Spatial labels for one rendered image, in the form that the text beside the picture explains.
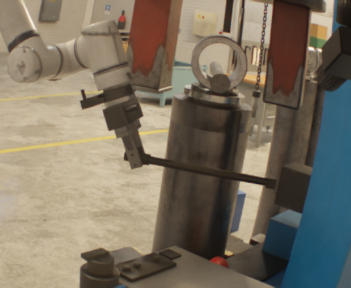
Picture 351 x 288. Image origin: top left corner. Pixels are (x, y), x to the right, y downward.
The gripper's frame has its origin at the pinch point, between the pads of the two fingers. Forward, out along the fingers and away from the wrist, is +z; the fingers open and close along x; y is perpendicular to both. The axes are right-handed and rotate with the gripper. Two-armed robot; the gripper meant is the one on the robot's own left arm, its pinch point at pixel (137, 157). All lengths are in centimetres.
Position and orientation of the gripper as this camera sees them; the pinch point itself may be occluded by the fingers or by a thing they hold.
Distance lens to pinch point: 129.1
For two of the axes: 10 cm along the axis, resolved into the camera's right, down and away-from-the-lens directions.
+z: 2.9, 9.5, 1.4
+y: 9.3, -2.4, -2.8
